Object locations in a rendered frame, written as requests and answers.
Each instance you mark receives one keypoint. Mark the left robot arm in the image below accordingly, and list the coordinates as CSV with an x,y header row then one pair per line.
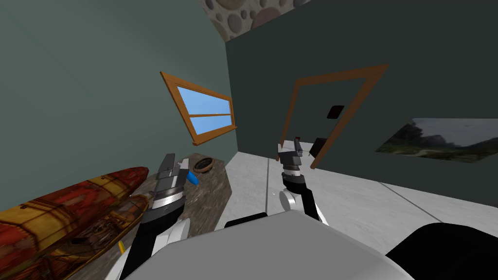
x,y
155,229

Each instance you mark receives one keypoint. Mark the dark green door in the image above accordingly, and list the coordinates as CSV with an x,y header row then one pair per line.
x,y
323,97

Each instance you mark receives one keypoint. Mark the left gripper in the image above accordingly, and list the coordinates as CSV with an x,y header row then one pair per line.
x,y
171,182

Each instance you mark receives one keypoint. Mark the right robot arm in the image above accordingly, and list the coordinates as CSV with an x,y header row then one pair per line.
x,y
297,184

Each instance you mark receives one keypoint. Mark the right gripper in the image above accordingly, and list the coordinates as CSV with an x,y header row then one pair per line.
x,y
290,159

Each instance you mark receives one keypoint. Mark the brown stone table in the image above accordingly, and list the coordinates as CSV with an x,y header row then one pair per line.
x,y
210,194

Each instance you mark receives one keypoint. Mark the blue small object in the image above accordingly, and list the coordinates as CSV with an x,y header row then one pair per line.
x,y
193,179

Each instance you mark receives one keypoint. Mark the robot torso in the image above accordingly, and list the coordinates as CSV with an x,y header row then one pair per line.
x,y
268,252

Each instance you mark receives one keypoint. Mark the landscape wall picture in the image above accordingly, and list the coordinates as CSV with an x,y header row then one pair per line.
x,y
443,140

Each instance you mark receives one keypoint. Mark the red yellow long shape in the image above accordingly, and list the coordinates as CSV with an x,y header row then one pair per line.
x,y
58,217

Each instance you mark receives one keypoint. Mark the brown round bowl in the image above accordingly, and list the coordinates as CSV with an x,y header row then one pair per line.
x,y
203,165

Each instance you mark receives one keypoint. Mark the wooden framed window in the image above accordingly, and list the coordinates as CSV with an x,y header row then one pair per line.
x,y
206,111

